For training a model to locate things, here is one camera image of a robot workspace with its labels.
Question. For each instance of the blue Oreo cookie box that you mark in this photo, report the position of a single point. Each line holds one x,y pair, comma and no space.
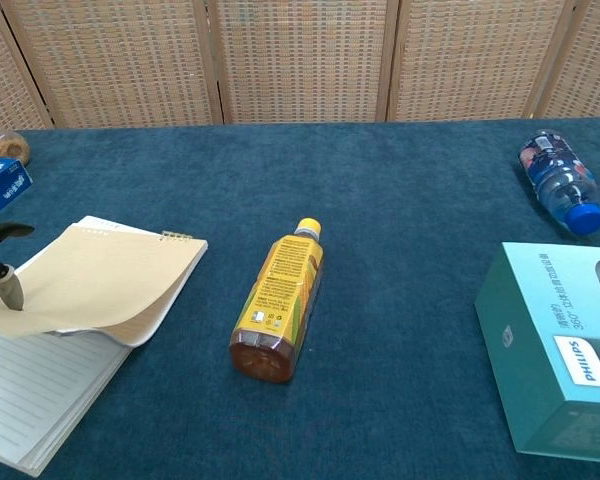
5,187

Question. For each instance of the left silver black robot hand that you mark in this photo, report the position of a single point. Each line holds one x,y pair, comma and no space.
10,290

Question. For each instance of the blue table cloth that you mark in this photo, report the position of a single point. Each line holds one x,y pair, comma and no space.
400,225

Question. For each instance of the yellow label tea bottle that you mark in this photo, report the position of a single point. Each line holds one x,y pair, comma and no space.
280,285

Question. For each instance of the beige spiral notebook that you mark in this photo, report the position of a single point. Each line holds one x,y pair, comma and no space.
105,270

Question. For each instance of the woven wooden folding screen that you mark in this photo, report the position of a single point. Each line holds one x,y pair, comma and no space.
300,60

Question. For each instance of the glass jar brown powder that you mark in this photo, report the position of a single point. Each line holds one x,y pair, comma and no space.
7,145

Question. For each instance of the blue cap water bottle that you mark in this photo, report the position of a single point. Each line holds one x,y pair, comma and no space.
555,175

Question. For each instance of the teal Philips speaker box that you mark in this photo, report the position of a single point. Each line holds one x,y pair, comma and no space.
535,350

